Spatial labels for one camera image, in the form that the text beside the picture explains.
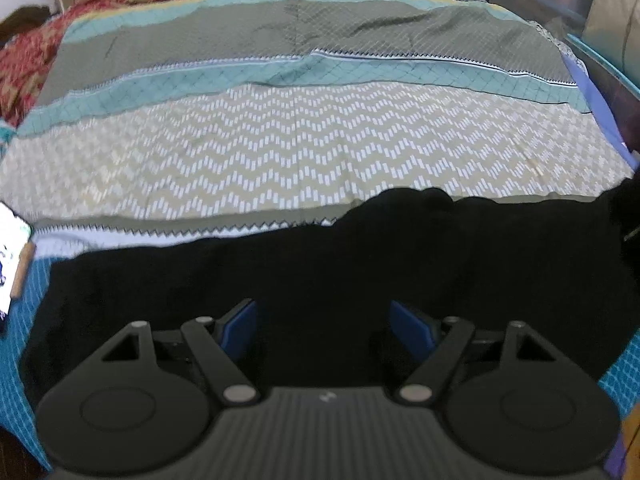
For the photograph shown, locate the black pants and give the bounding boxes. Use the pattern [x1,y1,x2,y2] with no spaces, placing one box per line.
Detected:
[19,186,640,406]

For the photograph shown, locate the blue patterned bed sheet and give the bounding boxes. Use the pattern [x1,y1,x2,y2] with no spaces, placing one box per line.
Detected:
[1,240,92,471]

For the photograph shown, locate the smartphone with lit screen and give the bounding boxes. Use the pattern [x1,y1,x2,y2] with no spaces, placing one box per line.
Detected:
[0,202,36,330]

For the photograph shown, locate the striped zigzag bedspread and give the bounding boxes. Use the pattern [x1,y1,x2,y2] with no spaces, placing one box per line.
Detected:
[1,0,634,244]

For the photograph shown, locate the dark bedside furniture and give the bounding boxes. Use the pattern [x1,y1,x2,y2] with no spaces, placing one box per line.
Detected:
[489,0,639,151]

